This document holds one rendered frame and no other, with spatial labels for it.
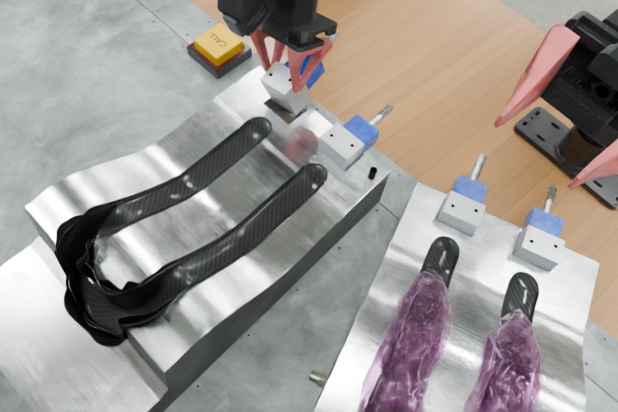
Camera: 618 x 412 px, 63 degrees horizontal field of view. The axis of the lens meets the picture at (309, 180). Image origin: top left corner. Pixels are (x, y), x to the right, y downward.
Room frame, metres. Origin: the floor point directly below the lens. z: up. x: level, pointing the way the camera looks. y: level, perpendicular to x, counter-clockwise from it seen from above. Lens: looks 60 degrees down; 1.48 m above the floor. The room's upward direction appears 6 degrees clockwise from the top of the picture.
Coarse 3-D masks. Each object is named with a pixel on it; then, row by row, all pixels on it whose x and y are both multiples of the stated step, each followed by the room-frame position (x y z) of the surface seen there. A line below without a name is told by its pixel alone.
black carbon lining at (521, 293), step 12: (444, 240) 0.29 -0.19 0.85; (432, 252) 0.27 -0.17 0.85; (444, 252) 0.27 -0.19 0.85; (456, 252) 0.27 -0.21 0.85; (432, 264) 0.25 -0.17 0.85; (444, 264) 0.25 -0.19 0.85; (444, 276) 0.24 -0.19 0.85; (516, 276) 0.25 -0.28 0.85; (528, 276) 0.25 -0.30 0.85; (516, 288) 0.23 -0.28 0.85; (528, 288) 0.23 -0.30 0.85; (504, 300) 0.21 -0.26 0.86; (516, 300) 0.22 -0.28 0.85; (528, 300) 0.22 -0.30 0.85; (504, 312) 0.20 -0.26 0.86; (528, 312) 0.20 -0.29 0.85
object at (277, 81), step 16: (336, 32) 0.55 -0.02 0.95; (272, 64) 0.48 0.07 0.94; (288, 64) 0.49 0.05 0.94; (304, 64) 0.49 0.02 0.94; (320, 64) 0.49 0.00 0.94; (272, 80) 0.46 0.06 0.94; (288, 80) 0.45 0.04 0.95; (272, 96) 0.46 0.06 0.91; (288, 96) 0.43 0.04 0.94; (304, 96) 0.46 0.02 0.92
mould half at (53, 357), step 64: (192, 128) 0.40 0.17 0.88; (320, 128) 0.42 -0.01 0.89; (64, 192) 0.26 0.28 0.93; (128, 192) 0.28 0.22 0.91; (256, 192) 0.31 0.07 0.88; (320, 192) 0.32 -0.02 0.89; (128, 256) 0.19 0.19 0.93; (256, 256) 0.22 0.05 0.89; (320, 256) 0.26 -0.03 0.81; (0, 320) 0.12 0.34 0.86; (64, 320) 0.13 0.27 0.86; (192, 320) 0.13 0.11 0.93; (256, 320) 0.17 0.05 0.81; (64, 384) 0.06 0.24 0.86; (128, 384) 0.07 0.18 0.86
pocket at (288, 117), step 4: (268, 100) 0.46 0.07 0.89; (268, 104) 0.46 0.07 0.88; (272, 104) 0.47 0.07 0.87; (276, 104) 0.48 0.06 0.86; (272, 108) 0.47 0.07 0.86; (276, 108) 0.47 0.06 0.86; (280, 108) 0.47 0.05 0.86; (276, 112) 0.46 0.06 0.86; (280, 112) 0.46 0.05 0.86; (284, 112) 0.46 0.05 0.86; (288, 112) 0.46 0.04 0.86; (300, 112) 0.46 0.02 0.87; (280, 116) 0.46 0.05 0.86; (284, 116) 0.46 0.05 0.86; (288, 116) 0.46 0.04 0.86; (292, 116) 0.46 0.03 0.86; (296, 116) 0.46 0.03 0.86; (284, 120) 0.45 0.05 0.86; (288, 120) 0.45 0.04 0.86; (292, 120) 0.45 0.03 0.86
